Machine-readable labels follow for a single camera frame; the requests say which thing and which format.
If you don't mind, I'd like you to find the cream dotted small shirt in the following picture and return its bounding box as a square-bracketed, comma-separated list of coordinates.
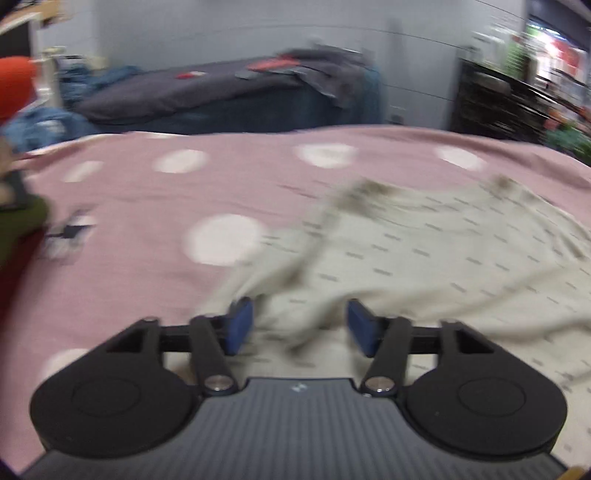
[183, 178, 590, 465]

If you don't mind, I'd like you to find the pink polka dot bedsheet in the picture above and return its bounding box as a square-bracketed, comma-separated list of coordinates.
[1, 126, 590, 469]

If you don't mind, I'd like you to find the green potted plant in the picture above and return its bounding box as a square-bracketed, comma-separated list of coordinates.
[545, 124, 591, 166]

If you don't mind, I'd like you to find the blue crumpled blanket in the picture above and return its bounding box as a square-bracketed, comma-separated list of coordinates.
[1, 62, 141, 154]

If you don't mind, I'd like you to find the black shelving cart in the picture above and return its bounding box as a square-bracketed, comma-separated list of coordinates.
[448, 60, 590, 146]

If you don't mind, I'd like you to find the dark grey massage bed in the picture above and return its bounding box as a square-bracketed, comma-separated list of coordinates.
[73, 58, 384, 135]

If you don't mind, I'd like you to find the red marker pen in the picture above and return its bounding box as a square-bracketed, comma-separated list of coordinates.
[176, 71, 206, 80]

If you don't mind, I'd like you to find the grey towel on bed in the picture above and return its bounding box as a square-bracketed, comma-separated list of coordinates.
[242, 45, 372, 109]

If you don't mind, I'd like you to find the red cloth on bed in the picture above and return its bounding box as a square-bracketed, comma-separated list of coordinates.
[246, 56, 301, 73]

